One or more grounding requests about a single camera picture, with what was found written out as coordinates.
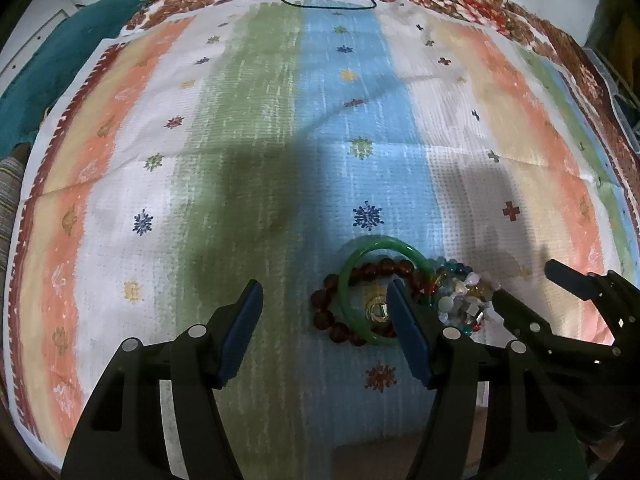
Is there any teal cloth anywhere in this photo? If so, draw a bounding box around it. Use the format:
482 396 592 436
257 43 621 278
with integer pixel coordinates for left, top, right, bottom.
0 0 153 150

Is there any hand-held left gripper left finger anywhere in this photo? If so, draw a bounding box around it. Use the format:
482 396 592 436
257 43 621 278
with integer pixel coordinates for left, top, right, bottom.
60 280 265 480

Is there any striped woven blanket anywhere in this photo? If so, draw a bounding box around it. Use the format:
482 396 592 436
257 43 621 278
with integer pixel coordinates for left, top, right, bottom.
0 2 640 463

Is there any white bed headboard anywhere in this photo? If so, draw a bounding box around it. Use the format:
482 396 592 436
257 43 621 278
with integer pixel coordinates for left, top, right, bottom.
0 7 78 78

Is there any multicolour bead bracelet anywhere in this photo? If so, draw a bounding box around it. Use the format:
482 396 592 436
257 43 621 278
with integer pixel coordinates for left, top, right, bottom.
425 255 502 339

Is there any grey striped pillow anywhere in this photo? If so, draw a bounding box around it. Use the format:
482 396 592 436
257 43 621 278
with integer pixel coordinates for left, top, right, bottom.
0 154 27 263

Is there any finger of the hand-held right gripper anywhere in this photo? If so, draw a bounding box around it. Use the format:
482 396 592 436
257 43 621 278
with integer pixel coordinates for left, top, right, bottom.
544 259 608 306
491 287 555 347

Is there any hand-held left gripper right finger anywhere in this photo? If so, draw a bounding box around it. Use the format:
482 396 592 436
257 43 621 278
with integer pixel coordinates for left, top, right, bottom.
387 277 591 480

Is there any gold ring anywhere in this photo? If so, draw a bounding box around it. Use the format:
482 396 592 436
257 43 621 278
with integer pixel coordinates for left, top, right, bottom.
364 296 391 324

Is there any green jade bangle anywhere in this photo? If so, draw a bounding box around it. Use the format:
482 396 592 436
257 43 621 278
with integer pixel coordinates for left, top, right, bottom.
337 236 434 347

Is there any grey blue cloth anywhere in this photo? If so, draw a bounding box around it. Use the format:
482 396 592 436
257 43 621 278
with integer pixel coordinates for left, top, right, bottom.
582 44 640 153

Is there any brown bead bracelet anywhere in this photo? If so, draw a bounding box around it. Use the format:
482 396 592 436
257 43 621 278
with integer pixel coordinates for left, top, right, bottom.
310 257 437 347

